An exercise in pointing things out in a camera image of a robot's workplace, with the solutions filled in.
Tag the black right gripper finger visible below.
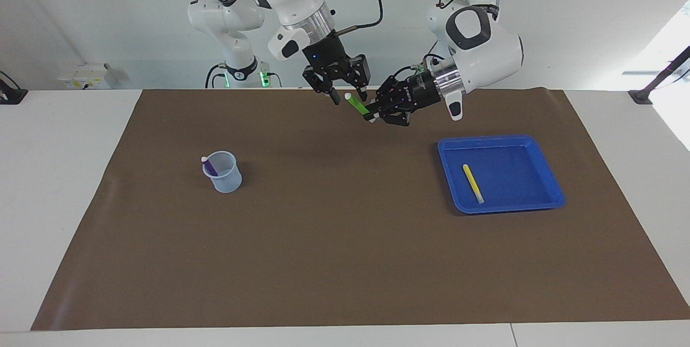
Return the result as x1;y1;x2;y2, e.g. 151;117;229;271
347;55;372;102
302;66;341;106

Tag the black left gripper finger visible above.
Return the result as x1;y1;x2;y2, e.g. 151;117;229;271
365;76;408;116
376;104;419;127

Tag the green pen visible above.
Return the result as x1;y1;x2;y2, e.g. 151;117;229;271
345;93;376;122

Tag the yellow pen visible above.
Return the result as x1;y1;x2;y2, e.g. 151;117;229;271
463;164;485;204

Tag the blue plastic tray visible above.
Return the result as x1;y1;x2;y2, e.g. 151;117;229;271
437;135;566;214

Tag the translucent plastic cup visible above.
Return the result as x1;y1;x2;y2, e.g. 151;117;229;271
202;150;243;193

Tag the brown table mat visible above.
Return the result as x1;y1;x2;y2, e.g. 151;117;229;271
31;87;690;331

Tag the small black table clamp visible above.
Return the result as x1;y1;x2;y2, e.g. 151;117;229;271
0;71;29;105

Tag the black right arm base cable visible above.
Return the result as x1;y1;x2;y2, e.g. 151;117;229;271
205;63;227;89

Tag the black camera stand pole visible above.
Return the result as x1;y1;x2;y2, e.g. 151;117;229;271
628;45;690;105

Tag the white wall socket box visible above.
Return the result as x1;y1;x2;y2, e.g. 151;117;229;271
58;63;112;90

